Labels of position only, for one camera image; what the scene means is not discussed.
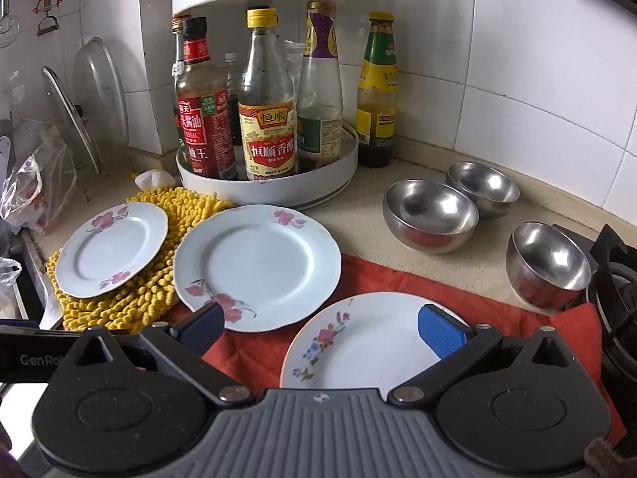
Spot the yellow chenille mat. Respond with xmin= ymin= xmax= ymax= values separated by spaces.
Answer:
xmin=45 ymin=187 xmax=232 ymax=333

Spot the glass pot lid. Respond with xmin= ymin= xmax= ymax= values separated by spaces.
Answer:
xmin=41 ymin=37 xmax=129 ymax=175

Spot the small floral plate left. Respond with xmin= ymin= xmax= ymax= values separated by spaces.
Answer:
xmin=55 ymin=202 xmax=168 ymax=298

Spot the steel bowl by wall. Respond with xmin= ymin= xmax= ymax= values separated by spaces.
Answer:
xmin=446 ymin=161 xmax=520 ymax=220

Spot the green yellow label oil bottle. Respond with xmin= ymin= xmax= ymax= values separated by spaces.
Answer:
xmin=355 ymin=12 xmax=399 ymax=168

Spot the yellow cap vinegar bottle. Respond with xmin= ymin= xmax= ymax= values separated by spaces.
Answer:
xmin=238 ymin=8 xmax=297 ymax=180

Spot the red rocket wall hook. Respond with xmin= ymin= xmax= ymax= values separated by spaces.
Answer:
xmin=32 ymin=0 xmax=63 ymax=37

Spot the clear plastic bag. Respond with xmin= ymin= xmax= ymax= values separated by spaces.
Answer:
xmin=1 ymin=120 xmax=77 ymax=234

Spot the large floral plate middle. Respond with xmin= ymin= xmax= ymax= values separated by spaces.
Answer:
xmin=173 ymin=205 xmax=341 ymax=332

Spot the floral plate near gripper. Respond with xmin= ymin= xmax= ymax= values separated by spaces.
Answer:
xmin=279 ymin=291 xmax=467 ymax=397

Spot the steel bowl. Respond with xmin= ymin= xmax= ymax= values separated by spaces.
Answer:
xmin=505 ymin=221 xmax=593 ymax=310
xmin=382 ymin=179 xmax=479 ymax=255
xmin=446 ymin=161 xmax=520 ymax=220

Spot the black gas stove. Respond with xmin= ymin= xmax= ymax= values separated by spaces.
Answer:
xmin=558 ymin=225 xmax=636 ymax=436

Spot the dark bottle behind soy sauce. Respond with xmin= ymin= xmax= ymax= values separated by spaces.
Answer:
xmin=172 ymin=16 xmax=191 ymax=168

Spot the red cloth mat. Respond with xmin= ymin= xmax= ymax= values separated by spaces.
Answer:
xmin=163 ymin=252 xmax=627 ymax=447

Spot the purple label clear bottle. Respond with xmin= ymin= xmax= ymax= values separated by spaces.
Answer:
xmin=297 ymin=0 xmax=343 ymax=172

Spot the red label soy sauce bottle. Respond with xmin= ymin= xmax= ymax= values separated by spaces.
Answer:
xmin=176 ymin=16 xmax=238 ymax=180

